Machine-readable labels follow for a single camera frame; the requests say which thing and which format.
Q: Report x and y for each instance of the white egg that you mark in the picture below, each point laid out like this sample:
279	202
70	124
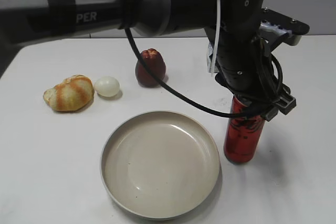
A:
107	86

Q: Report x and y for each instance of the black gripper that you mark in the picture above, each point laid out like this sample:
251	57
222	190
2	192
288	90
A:
245	63

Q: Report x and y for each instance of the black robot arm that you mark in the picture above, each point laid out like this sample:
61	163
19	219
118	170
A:
232	25

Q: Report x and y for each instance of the striped bread roll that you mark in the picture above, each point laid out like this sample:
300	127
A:
72	94

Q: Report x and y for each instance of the small white milk carton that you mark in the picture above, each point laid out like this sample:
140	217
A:
209	56

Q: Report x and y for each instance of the white zip tie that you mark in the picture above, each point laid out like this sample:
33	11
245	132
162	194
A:
216	41

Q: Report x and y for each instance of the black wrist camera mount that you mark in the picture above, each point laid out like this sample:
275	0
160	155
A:
274	25

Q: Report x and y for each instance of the red cola can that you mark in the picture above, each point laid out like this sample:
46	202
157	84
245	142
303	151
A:
242	137

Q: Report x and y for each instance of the dark red wax apple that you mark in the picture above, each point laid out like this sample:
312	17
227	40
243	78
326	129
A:
155	62

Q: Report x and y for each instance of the beige round plate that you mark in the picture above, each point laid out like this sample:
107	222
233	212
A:
159	165

